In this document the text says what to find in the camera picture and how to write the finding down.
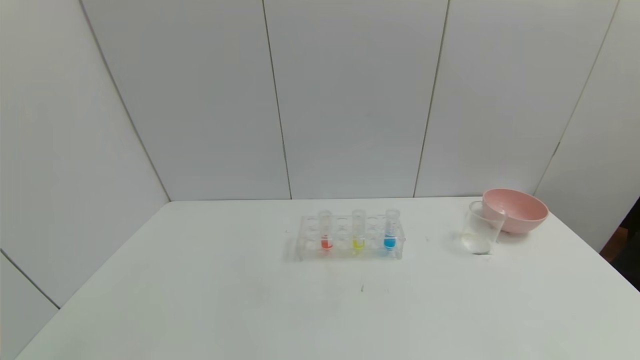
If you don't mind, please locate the clear acrylic test tube rack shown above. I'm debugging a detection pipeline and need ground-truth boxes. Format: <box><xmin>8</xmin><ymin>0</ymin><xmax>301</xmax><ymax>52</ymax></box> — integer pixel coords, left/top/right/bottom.
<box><xmin>295</xmin><ymin>214</ymin><xmax>406</xmax><ymax>262</ymax></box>

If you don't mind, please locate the pink plastic bowl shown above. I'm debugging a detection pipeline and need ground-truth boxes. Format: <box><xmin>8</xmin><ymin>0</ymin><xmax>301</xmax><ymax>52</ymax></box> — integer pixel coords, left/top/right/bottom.
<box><xmin>482</xmin><ymin>187</ymin><xmax>550</xmax><ymax>235</ymax></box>

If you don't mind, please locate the blue pigment test tube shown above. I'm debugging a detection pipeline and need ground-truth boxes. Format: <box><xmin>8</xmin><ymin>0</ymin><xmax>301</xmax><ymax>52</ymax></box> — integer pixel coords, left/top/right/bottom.
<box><xmin>384</xmin><ymin>208</ymin><xmax>402</xmax><ymax>251</ymax></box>

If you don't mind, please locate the clear glass beaker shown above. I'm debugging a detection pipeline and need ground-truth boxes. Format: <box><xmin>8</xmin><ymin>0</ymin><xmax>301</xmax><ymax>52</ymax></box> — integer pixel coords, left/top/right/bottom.
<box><xmin>460</xmin><ymin>200</ymin><xmax>508</xmax><ymax>256</ymax></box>

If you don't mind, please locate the yellow pigment test tube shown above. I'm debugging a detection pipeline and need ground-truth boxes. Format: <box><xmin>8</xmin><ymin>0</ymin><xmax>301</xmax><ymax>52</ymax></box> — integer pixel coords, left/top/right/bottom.
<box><xmin>351</xmin><ymin>208</ymin><xmax>367</xmax><ymax>254</ymax></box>

